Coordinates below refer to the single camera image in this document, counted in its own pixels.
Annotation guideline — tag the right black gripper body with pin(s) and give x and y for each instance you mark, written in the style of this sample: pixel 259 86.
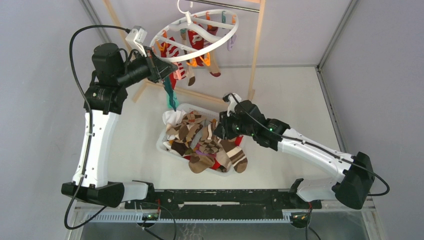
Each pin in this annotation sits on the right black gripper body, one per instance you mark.
pixel 230 126

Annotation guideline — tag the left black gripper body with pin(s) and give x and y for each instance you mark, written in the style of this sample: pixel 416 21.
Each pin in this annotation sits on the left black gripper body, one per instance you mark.
pixel 155 76

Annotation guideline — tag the white round clip hanger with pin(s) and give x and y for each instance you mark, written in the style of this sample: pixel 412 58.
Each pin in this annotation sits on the white round clip hanger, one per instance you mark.
pixel 168 40

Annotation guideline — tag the dark teal patterned sock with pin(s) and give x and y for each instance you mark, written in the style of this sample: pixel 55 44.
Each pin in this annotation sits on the dark teal patterned sock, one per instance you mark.
pixel 171 98

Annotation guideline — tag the brown white striped sock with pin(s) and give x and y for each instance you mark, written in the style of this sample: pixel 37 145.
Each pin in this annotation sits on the brown white striped sock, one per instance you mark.
pixel 210 135

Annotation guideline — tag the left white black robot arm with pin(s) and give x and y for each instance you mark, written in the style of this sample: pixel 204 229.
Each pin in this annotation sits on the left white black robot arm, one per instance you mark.
pixel 103 103

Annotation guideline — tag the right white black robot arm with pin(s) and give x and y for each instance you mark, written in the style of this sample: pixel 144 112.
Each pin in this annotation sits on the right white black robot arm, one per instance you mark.
pixel 350 176

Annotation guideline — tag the brown striped socks pile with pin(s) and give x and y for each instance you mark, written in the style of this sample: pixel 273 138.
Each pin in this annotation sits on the brown striped socks pile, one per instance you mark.
pixel 188 136

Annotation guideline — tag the red garment in basket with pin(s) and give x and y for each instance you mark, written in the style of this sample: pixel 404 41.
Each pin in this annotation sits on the red garment in basket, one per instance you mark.
pixel 229 155

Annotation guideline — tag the translucent white laundry basket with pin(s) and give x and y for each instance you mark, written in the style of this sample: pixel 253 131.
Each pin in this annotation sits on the translucent white laundry basket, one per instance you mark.
pixel 210 115

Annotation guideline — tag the tan brown sock in basket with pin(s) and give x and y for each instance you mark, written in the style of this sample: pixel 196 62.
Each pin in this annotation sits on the tan brown sock in basket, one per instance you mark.
pixel 200 162

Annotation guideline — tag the white sock in basket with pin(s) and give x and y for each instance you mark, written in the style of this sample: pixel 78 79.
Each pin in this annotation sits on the white sock in basket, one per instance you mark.
pixel 173 117

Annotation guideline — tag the metal rack rod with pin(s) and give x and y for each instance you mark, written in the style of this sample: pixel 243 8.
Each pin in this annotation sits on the metal rack rod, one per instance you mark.
pixel 227 5

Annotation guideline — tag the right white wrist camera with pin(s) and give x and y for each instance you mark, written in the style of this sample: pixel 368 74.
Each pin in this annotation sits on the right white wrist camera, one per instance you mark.
pixel 232 99

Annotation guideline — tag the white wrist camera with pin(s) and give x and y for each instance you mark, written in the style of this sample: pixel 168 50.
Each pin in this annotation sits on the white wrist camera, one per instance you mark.
pixel 136 38
pixel 232 99

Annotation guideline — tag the wooden hanger rack frame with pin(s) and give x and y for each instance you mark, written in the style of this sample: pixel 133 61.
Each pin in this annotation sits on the wooden hanger rack frame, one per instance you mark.
pixel 198 53

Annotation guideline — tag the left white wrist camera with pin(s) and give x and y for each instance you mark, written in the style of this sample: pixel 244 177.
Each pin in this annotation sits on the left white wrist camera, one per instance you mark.
pixel 136 38

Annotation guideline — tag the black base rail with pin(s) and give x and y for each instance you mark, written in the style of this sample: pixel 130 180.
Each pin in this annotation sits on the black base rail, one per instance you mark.
pixel 223 204

